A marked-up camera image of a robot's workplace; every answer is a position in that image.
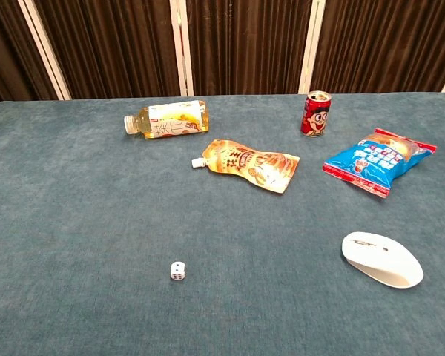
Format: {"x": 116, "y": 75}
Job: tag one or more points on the blue snack bag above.
{"x": 378, "y": 161}

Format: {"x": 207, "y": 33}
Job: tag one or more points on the yellow tea plastic bottle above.
{"x": 170, "y": 119}

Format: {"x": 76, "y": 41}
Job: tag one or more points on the red cartoon drink can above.
{"x": 316, "y": 115}

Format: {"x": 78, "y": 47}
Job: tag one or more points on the white computer mouse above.
{"x": 383, "y": 259}

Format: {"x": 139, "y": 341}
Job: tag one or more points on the dark brown pleated curtain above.
{"x": 244, "y": 44}

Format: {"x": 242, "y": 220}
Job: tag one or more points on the white die with dots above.
{"x": 177, "y": 270}

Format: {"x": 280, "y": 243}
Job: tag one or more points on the teal table cloth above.
{"x": 96, "y": 222}

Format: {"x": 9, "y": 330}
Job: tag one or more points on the orange spouted drink pouch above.
{"x": 252, "y": 166}

